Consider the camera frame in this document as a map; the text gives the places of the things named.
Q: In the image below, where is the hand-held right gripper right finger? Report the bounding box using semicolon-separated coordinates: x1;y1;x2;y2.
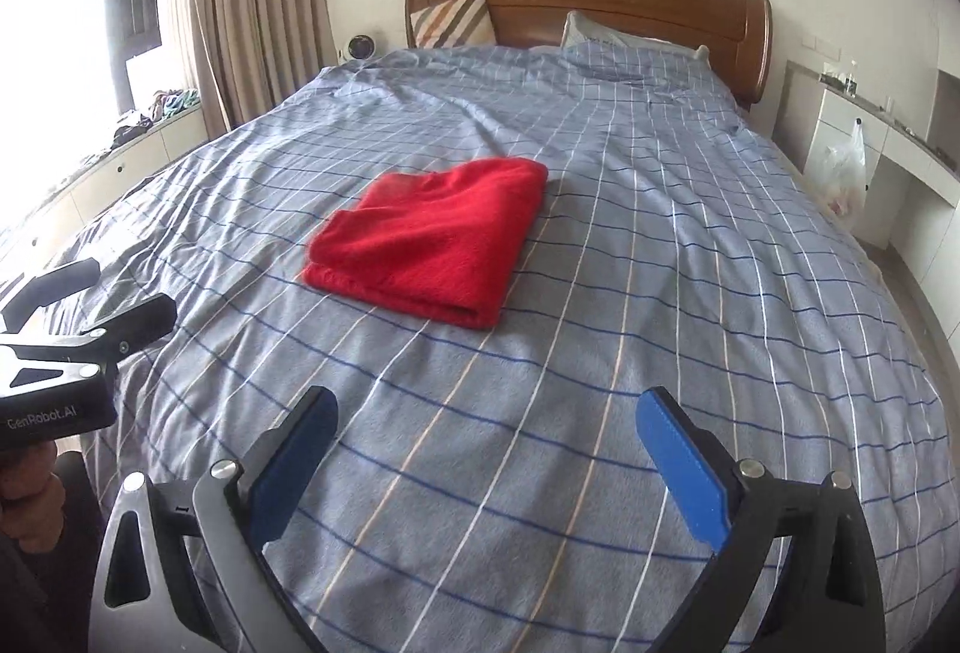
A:
636;387;887;653

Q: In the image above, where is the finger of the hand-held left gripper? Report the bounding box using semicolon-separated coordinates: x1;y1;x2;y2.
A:
15;293;179;380
0;258;103;333

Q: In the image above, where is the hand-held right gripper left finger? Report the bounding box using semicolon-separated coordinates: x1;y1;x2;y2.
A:
90;386;338;653

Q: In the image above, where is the red knitted sweater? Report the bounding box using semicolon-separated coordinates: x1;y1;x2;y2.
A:
302;157;548;330

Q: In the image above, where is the pile of clothes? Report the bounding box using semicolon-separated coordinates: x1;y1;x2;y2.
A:
112;88;202;148

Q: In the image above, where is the person's left hand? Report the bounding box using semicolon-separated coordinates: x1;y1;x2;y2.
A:
0;439;67;535

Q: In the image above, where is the white window cabinet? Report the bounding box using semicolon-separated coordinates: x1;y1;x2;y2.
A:
0;98;211;294

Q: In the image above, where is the grey checked duvet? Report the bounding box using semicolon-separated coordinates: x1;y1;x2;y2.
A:
0;42;953;653

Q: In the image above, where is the clear plastic bag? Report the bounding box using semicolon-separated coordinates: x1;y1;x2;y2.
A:
821;117;869;219

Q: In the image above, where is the white desk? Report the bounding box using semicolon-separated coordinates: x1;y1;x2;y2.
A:
772;57;960;249

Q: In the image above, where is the striped cushion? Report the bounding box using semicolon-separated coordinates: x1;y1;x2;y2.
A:
409;0;497;50

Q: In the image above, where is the grey pillow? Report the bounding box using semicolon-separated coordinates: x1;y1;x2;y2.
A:
562;10;710;71

